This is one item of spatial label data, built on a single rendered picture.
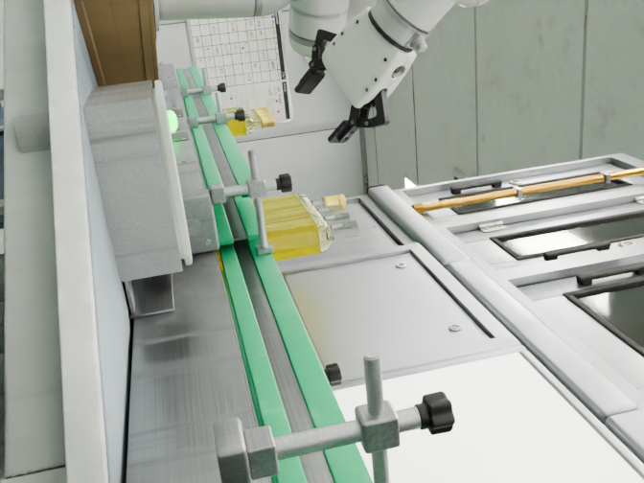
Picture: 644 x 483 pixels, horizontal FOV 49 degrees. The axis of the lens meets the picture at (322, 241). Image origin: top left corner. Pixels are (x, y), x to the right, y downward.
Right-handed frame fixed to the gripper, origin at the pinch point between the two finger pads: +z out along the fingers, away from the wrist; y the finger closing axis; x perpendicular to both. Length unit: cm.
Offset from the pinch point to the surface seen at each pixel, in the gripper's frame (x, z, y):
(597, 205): -102, 8, -17
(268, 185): -2.0, 16.1, -0.1
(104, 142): 28.8, 9.9, 2.6
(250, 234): -4.2, 26.1, -2.3
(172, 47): -365, 300, 383
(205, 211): 5.2, 23.5, 1.1
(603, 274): -62, 4, -35
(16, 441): 48, 18, -26
